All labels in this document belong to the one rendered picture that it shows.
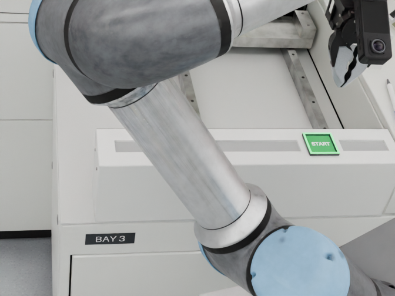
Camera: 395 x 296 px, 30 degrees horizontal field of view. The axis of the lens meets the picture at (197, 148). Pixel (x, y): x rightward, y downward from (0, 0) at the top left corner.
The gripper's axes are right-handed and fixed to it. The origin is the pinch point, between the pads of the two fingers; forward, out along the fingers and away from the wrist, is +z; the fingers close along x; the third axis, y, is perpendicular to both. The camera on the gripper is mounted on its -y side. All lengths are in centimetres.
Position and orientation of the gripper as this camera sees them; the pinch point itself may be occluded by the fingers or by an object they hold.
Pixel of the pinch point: (343, 83)
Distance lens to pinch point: 125.6
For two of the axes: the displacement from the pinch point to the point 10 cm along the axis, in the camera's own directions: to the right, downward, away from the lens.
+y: -1.6, -6.8, 7.1
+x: -9.8, 0.0, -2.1
